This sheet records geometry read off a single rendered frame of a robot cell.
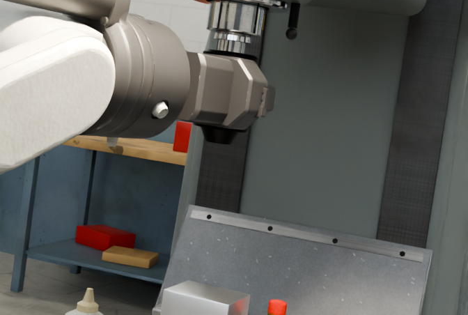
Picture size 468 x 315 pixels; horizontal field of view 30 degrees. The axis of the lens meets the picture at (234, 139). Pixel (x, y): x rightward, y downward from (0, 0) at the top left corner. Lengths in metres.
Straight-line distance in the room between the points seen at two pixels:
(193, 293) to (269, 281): 0.35
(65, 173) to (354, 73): 4.61
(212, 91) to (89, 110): 0.14
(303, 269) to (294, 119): 0.19
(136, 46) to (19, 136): 0.12
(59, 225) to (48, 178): 0.30
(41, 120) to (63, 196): 5.13
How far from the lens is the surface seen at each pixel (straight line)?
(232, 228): 1.12
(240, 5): 0.72
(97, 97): 0.54
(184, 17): 5.32
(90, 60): 0.52
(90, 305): 0.85
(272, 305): 0.78
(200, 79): 0.64
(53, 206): 5.68
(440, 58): 1.07
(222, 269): 1.10
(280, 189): 1.11
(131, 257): 4.78
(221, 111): 0.66
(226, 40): 0.73
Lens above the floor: 1.23
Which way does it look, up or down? 3 degrees down
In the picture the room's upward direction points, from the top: 8 degrees clockwise
